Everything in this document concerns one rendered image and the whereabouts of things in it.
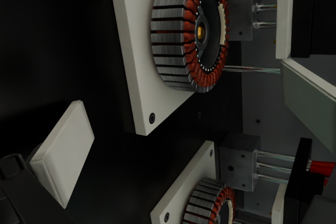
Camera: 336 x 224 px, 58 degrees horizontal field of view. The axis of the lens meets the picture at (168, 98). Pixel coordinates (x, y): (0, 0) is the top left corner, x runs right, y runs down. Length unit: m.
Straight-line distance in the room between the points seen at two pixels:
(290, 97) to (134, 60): 0.12
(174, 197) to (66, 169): 0.20
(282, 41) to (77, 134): 0.20
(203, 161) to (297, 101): 0.24
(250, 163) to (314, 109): 0.32
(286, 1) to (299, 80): 0.12
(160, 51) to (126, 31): 0.03
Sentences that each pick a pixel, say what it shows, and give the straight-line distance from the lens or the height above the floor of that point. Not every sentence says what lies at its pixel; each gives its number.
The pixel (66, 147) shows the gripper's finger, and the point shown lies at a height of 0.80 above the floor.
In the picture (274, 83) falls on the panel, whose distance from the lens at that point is 0.56.
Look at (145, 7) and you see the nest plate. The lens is 0.26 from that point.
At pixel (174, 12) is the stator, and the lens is 0.24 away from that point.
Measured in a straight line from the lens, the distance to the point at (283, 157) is 0.49.
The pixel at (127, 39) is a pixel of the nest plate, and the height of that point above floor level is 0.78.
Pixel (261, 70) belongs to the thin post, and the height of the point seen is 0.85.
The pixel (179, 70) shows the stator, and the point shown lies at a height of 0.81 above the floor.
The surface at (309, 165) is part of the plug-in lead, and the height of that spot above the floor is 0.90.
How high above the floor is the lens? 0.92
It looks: 29 degrees down
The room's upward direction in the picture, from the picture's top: 96 degrees clockwise
